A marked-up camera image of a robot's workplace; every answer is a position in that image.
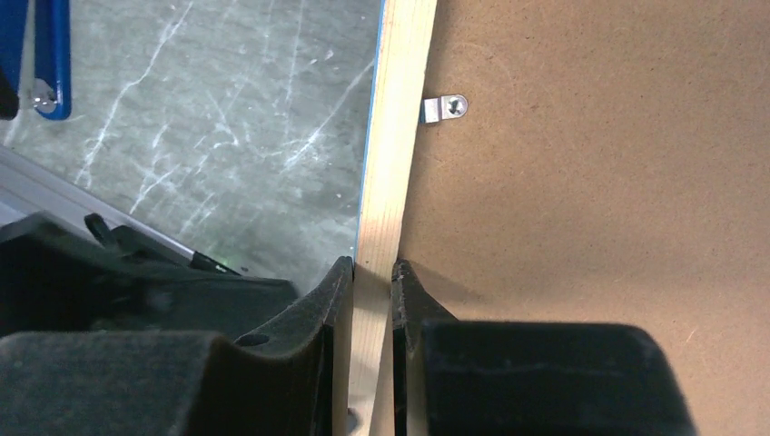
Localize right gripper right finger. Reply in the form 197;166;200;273
391;260;697;435

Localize blue wooden picture frame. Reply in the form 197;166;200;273
349;1;437;435

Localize brown cardboard backing board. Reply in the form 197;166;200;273
400;1;769;435

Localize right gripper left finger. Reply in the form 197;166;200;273
1;256;353;435

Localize blue stapler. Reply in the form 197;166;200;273
1;0;72;121

